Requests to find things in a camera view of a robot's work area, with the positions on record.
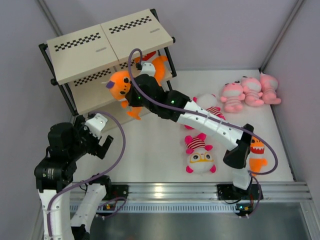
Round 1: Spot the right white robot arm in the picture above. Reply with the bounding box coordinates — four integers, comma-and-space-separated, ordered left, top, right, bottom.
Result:
125, 73, 254, 199

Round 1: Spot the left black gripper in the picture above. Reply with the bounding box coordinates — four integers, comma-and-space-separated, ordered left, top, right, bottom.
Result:
67, 115, 113, 161

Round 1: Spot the purple cable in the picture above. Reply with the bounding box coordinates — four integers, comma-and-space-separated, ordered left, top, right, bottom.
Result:
47, 111, 126, 238
127, 48, 279, 221

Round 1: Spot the white panda plush front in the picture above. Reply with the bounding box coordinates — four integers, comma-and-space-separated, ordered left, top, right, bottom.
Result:
184, 133, 217, 174

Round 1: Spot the white panda plush with glasses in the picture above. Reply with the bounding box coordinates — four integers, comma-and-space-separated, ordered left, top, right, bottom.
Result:
184, 125, 194, 130

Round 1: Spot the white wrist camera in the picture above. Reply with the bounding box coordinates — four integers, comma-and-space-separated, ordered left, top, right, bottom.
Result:
84, 113, 108, 139
139, 62, 156, 77

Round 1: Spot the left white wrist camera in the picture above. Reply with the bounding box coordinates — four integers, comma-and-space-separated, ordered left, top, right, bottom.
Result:
84, 113, 108, 139

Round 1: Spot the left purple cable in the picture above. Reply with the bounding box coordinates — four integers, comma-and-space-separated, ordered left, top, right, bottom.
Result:
47, 111, 126, 238

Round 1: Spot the aluminium mounting rail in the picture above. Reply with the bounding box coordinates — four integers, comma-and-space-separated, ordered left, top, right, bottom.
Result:
69, 181, 313, 201

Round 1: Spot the white panda plush face down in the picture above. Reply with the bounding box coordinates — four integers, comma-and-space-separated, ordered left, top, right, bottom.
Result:
193, 93, 226, 120

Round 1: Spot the beige three-tier shelf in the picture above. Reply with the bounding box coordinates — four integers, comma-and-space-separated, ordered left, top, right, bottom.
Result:
39, 9, 177, 124

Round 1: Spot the white slotted cable duct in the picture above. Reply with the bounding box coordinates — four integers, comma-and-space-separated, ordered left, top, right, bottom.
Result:
96, 202, 250, 214

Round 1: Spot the orange shark plush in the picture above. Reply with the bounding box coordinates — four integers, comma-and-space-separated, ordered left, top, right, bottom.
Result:
249, 136, 268, 176
134, 51, 168, 86
105, 70, 142, 120

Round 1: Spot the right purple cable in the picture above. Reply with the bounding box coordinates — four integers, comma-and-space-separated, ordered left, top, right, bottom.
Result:
127, 48, 279, 221

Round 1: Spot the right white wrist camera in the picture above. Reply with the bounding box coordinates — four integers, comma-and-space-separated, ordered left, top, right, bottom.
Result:
139, 62, 156, 77

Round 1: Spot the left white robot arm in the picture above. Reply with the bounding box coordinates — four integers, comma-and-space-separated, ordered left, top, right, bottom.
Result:
34, 113, 114, 240

